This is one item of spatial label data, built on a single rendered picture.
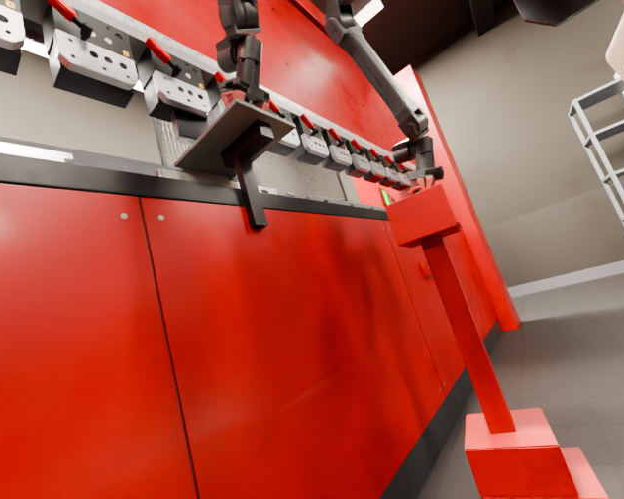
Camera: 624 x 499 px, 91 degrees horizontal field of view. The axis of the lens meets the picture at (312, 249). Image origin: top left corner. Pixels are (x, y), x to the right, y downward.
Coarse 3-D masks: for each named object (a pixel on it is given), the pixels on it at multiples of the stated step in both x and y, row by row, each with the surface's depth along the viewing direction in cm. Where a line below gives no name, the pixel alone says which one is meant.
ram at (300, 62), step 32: (32, 0) 64; (64, 0) 67; (128, 0) 80; (160, 0) 89; (192, 0) 100; (128, 32) 76; (160, 32) 85; (192, 32) 95; (224, 32) 108; (288, 32) 149; (320, 32) 183; (288, 64) 137; (320, 64) 165; (352, 64) 208; (288, 96) 127; (320, 96) 151; (352, 96) 186; (320, 128) 142; (352, 128) 168; (384, 128) 215
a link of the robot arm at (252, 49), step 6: (246, 36) 70; (252, 36) 70; (234, 42) 73; (240, 42) 70; (246, 42) 70; (252, 42) 70; (258, 42) 71; (234, 48) 73; (240, 48) 70; (246, 48) 70; (252, 48) 70; (258, 48) 71; (234, 54) 74; (240, 54) 70; (246, 54) 70; (252, 54) 70; (258, 54) 71; (258, 60) 71
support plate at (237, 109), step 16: (224, 112) 63; (240, 112) 64; (256, 112) 65; (208, 128) 66; (224, 128) 67; (240, 128) 69; (272, 128) 72; (288, 128) 74; (192, 144) 70; (208, 144) 71; (224, 144) 73; (272, 144) 79; (176, 160) 75; (192, 160) 76; (208, 160) 78
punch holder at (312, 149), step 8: (296, 120) 128; (296, 128) 128; (304, 128) 127; (304, 136) 125; (312, 136) 130; (320, 136) 136; (304, 144) 125; (312, 144) 127; (320, 144) 133; (296, 152) 129; (304, 152) 126; (312, 152) 128; (320, 152) 130; (328, 152) 135; (304, 160) 132; (312, 160) 135; (320, 160) 137
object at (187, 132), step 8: (176, 112) 83; (176, 120) 82; (184, 120) 84; (192, 120) 87; (200, 120) 89; (176, 128) 82; (184, 128) 83; (192, 128) 86; (200, 128) 88; (176, 136) 82; (184, 136) 83; (192, 136) 85; (184, 144) 83
